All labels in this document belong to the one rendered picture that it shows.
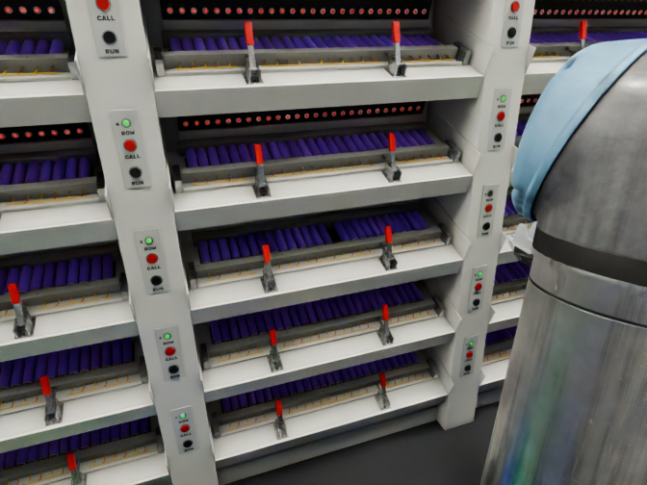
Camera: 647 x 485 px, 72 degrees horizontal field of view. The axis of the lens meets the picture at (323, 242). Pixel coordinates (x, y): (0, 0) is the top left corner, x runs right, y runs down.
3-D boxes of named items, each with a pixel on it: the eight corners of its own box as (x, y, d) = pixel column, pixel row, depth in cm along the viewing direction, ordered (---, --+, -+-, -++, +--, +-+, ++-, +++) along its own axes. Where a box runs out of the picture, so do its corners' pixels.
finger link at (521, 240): (513, 215, 90) (548, 230, 82) (508, 242, 92) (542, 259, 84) (501, 216, 89) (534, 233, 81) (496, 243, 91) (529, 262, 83)
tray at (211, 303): (457, 272, 104) (471, 243, 98) (192, 324, 87) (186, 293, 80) (419, 217, 118) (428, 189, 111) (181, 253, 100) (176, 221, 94)
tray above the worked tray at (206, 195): (466, 192, 97) (489, 136, 87) (176, 231, 79) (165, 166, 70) (424, 142, 110) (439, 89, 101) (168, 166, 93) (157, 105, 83)
